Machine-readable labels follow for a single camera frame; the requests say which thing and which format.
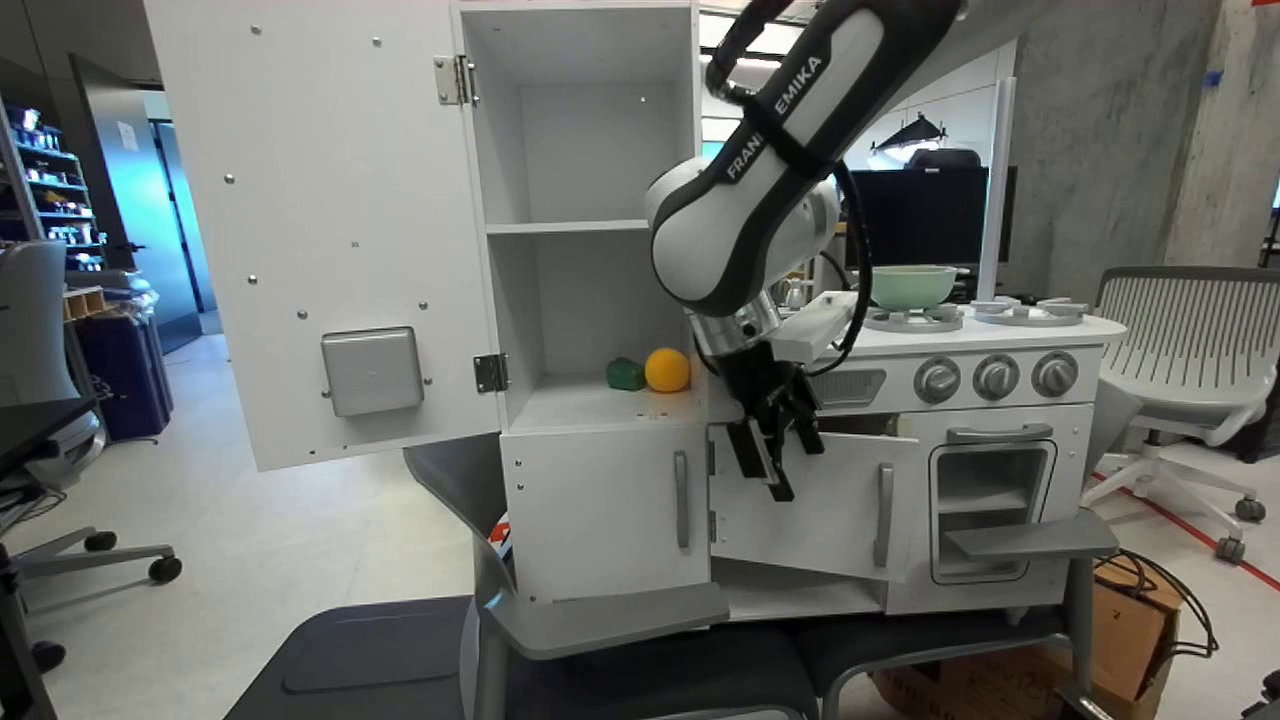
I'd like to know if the white oven door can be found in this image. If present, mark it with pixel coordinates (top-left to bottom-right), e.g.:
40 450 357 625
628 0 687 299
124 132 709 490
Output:
915 406 1097 615

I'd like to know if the black monitor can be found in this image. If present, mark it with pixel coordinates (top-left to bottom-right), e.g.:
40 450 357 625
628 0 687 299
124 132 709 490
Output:
844 164 990 275

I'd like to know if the grey stove knob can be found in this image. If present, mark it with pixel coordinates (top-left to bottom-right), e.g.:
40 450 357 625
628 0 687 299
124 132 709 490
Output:
1028 349 1083 406
967 351 1025 406
913 356 962 408

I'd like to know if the wide white cabinet door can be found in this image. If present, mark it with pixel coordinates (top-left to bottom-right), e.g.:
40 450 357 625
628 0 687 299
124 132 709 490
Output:
498 419 715 607

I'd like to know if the navy suitcase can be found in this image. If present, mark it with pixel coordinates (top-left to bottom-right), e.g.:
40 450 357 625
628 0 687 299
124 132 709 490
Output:
71 309 175 444

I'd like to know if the thin black cable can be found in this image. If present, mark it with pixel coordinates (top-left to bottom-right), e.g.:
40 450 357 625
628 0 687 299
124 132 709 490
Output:
1105 549 1224 663

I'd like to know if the cardboard box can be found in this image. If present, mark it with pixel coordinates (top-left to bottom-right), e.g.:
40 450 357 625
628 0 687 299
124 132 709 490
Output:
872 557 1183 720

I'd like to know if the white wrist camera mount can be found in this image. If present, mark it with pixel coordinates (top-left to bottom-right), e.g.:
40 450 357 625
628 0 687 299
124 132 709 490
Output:
776 294 864 372

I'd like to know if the storage shelf rack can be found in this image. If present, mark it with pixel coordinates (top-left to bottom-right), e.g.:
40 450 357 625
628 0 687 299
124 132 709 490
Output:
0 98 110 284

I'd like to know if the grey door latch box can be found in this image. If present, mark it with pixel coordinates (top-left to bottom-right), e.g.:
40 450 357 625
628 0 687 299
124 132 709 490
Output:
317 324 431 423

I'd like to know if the white toy kitchen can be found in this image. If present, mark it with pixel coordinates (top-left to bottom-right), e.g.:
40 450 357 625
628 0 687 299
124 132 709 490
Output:
454 0 1130 663

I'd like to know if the grey burner grate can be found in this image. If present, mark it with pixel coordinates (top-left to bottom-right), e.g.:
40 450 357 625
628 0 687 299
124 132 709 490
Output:
864 306 967 336
970 294 1097 328

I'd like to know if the tall white cabinet door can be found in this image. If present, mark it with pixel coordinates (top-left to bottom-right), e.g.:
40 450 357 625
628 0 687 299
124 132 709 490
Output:
139 0 506 476

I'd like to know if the white mesh office chair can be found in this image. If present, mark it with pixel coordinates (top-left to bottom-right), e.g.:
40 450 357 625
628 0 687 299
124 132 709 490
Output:
1074 265 1280 564

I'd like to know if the mint green bowl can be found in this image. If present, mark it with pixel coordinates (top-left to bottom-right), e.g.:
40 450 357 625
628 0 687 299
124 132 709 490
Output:
864 261 962 321

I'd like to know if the grey office chair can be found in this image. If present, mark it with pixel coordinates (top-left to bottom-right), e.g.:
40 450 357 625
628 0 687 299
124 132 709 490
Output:
0 235 186 678

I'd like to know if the dark green toy ball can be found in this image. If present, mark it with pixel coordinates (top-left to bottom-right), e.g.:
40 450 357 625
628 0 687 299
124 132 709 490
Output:
601 351 647 396

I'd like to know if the black floor mat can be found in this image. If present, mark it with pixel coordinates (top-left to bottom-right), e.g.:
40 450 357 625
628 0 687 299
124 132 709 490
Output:
221 593 831 720

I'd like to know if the yellow toy ball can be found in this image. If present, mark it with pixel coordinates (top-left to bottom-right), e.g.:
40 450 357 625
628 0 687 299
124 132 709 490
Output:
640 346 695 400

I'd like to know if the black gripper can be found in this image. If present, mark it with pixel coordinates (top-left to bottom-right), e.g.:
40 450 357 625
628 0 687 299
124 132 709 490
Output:
692 299 827 509

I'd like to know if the small white cabinet door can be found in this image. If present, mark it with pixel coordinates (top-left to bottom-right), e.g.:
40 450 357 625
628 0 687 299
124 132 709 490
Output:
704 423 927 584

